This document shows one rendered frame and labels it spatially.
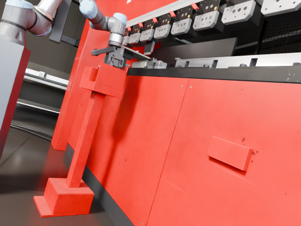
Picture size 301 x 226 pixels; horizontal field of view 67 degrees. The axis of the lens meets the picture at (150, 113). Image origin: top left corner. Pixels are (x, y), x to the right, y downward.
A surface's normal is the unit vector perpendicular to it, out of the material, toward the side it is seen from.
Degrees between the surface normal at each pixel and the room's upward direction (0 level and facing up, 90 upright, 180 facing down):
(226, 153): 90
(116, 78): 90
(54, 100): 90
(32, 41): 90
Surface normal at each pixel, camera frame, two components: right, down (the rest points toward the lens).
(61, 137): 0.52, 0.16
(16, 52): 0.30, 0.10
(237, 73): -0.81, -0.23
